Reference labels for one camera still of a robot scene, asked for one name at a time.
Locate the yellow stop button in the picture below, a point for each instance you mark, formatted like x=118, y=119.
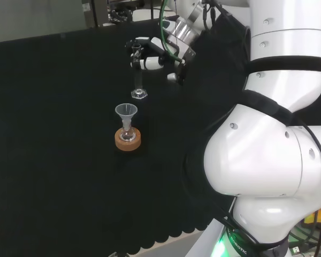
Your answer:
x=317, y=218

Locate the black cloth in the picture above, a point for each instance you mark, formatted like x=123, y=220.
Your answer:
x=56, y=120

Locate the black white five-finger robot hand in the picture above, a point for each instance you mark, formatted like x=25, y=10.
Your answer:
x=152, y=63

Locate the dark background equipment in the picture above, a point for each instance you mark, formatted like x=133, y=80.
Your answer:
x=117, y=12

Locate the clear graduated cylinder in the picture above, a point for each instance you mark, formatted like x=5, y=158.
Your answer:
x=138, y=80

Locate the clear plastic funnel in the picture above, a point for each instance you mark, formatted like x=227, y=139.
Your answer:
x=126, y=111

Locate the round-bottom glass flask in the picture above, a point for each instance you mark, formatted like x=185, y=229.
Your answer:
x=127, y=135

